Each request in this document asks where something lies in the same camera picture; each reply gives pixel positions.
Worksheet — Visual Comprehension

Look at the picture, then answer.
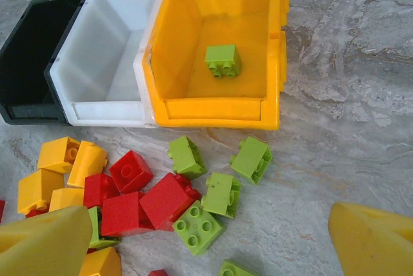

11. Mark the black plastic bin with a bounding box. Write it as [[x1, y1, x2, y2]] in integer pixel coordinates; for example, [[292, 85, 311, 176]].
[[0, 0, 94, 126]]

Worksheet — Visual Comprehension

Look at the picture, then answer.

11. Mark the green lego brick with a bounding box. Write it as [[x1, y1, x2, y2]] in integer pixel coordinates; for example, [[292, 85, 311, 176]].
[[86, 205, 123, 250], [166, 134, 208, 181], [229, 136, 274, 186], [172, 200, 227, 256], [201, 172, 242, 219], [203, 43, 243, 80], [219, 259, 259, 276]]

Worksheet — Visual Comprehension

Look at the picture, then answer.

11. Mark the yellow lego brick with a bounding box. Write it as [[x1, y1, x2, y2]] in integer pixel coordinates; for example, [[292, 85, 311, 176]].
[[77, 246, 123, 276], [48, 187, 85, 213], [16, 168, 65, 215], [37, 136, 81, 174], [66, 139, 109, 189]]

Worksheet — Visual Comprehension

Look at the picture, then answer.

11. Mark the white plastic bin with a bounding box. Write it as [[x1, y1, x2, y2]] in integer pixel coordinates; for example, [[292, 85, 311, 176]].
[[43, 0, 175, 128]]

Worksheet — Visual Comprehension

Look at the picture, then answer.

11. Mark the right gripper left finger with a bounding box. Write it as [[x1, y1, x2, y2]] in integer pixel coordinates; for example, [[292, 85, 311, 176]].
[[0, 205, 94, 276]]

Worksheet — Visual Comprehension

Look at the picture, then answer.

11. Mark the yellow plastic bin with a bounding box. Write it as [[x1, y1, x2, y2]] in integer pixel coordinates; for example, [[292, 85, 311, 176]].
[[141, 0, 290, 132]]

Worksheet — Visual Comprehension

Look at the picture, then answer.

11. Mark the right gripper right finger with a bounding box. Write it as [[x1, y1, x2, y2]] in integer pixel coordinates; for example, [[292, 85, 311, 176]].
[[327, 201, 413, 276]]

